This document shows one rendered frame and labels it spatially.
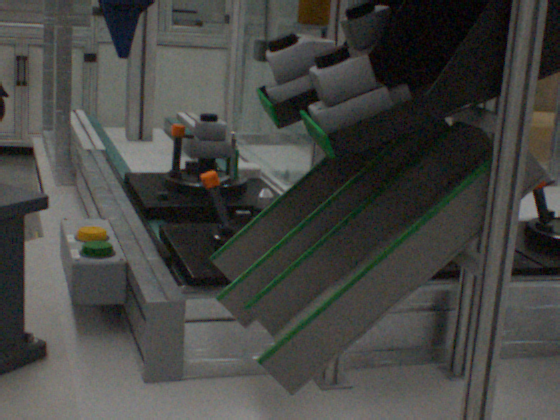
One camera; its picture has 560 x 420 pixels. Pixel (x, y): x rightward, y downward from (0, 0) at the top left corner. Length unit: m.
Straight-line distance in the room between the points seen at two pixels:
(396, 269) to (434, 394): 0.39
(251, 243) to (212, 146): 0.53
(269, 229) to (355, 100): 0.29
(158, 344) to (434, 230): 0.43
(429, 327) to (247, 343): 0.24
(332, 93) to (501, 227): 0.17
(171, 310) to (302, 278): 0.23
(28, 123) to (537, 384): 5.58
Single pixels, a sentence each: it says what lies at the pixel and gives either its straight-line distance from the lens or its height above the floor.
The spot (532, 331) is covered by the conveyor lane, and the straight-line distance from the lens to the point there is 1.27.
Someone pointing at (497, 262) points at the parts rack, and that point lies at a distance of 0.75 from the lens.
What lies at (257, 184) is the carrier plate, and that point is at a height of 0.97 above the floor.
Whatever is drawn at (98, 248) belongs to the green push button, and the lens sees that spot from 1.21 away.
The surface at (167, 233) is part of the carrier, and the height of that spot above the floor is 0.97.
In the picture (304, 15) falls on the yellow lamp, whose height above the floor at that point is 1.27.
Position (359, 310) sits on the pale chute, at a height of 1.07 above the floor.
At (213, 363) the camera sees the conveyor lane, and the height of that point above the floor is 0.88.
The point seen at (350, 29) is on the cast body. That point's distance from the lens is 0.92.
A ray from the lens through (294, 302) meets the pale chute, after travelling 0.89.
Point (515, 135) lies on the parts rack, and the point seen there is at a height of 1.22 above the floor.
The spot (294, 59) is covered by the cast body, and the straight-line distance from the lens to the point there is 0.89.
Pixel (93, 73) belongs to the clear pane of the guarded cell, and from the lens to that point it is 2.51.
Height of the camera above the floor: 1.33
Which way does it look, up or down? 14 degrees down
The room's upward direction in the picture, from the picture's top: 4 degrees clockwise
